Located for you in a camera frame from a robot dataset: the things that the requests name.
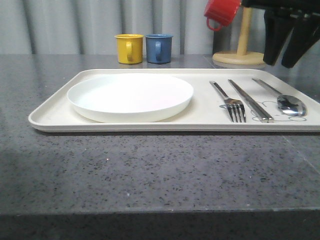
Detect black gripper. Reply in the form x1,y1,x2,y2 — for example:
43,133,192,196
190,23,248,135
241,0,320,68

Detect silver spoon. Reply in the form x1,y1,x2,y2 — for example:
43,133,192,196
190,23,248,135
251,77,308,117

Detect white round plate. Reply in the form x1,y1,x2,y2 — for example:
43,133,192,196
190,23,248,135
67,73,194,123

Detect wooden mug tree stand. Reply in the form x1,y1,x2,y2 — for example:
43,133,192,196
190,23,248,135
212,7,265,65

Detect beige rabbit serving tray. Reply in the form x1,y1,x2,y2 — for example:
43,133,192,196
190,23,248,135
28,68,320,133

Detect blue mug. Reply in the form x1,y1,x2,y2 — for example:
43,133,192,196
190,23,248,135
145,34,173,64

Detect yellow mug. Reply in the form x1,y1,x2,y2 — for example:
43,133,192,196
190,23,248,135
114,34,144,65

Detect silver fork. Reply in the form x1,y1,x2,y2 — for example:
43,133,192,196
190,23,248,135
209,80,247,123

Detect red mug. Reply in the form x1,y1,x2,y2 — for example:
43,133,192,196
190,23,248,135
204,0,241,31

